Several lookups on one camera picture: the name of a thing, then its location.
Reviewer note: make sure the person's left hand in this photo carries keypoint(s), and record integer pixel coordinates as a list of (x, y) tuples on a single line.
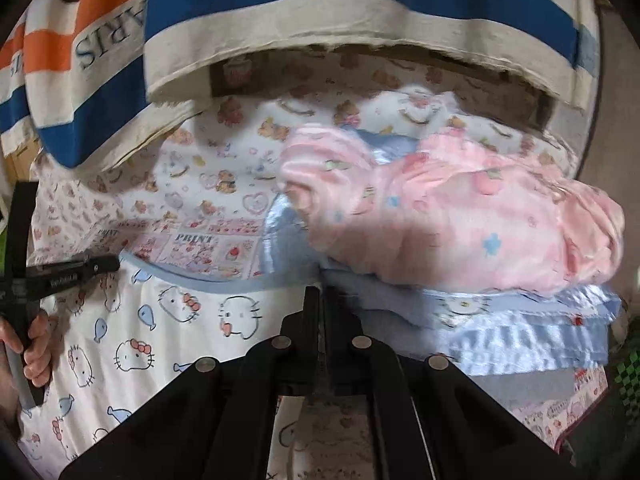
[(36, 355)]

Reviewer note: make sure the brown headboard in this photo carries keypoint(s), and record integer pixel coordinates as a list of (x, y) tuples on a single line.
[(235, 76)]

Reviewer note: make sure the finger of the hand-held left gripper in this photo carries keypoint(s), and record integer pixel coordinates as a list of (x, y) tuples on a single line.
[(80, 270)]

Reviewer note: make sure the white cat print pants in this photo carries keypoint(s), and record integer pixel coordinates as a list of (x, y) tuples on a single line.
[(150, 320)]

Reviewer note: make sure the pink printed quilt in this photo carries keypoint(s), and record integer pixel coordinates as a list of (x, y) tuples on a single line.
[(430, 220)]

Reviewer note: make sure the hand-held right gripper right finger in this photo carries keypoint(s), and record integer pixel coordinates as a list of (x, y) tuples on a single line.
[(341, 331)]

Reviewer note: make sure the light blue satin quilt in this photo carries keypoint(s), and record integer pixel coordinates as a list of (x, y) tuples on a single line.
[(500, 342)]

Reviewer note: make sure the pink printed bed sheet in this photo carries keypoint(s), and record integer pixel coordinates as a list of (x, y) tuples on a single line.
[(210, 170)]

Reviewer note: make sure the green checkered cloth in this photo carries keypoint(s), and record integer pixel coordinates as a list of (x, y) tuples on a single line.
[(623, 362)]

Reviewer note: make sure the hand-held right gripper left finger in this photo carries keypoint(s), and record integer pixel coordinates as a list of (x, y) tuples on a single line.
[(304, 331)]

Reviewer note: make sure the wooden bed post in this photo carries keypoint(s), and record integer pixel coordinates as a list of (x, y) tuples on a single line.
[(19, 160)]

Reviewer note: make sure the striped hanging blanket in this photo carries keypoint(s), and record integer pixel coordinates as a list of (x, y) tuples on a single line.
[(310, 5)]

